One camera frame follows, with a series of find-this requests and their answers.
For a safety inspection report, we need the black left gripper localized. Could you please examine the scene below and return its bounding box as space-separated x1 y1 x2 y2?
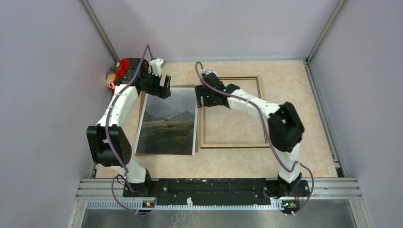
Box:
140 68 170 98

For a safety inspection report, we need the wooden picture frame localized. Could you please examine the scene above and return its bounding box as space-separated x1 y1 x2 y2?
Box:
200 75 271 149

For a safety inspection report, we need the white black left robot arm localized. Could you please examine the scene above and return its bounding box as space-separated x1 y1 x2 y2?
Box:
86 58 171 196

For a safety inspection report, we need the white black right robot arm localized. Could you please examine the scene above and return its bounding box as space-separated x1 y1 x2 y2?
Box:
195 70 305 198

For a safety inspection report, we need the mountain landscape photo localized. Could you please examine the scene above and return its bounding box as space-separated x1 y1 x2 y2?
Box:
134 87 199 156

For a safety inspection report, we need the brown cardboard backing board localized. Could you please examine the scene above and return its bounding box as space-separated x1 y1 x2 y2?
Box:
134 84 200 157

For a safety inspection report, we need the red crumpled cloth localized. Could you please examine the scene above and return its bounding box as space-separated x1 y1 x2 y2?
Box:
106 58 141 93

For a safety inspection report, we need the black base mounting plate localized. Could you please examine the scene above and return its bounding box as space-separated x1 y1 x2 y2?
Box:
123 178 310 198

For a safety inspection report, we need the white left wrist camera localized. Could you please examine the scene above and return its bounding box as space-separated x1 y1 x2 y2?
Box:
149 58 165 76

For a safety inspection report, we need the aluminium front rail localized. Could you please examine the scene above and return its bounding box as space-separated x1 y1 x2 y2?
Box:
69 177 373 228

